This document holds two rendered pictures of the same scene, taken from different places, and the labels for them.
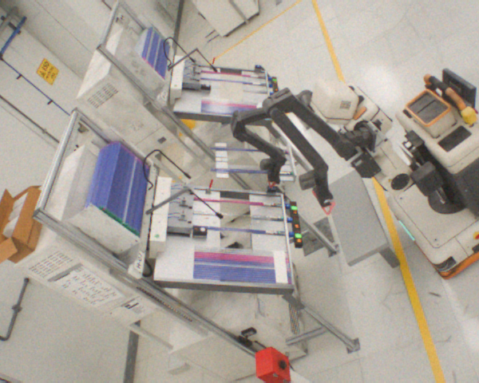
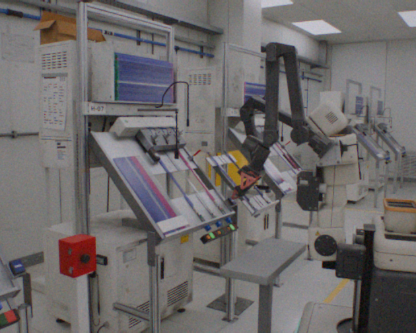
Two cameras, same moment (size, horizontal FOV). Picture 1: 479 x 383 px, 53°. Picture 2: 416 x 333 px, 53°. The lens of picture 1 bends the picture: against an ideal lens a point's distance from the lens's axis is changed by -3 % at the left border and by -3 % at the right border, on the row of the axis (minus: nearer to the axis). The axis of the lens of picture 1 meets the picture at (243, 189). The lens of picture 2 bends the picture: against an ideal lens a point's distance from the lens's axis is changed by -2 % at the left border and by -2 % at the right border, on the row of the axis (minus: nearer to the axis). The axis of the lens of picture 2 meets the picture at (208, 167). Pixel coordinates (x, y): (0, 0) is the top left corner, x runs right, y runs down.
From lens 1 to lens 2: 1.32 m
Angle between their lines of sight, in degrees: 28
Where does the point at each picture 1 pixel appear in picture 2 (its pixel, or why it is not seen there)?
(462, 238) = not seen: outside the picture
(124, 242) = (104, 92)
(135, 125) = (199, 117)
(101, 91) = (201, 75)
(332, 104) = (321, 108)
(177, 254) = (123, 145)
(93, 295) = (50, 112)
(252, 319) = (113, 247)
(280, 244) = (192, 221)
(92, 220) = (103, 55)
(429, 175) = (354, 252)
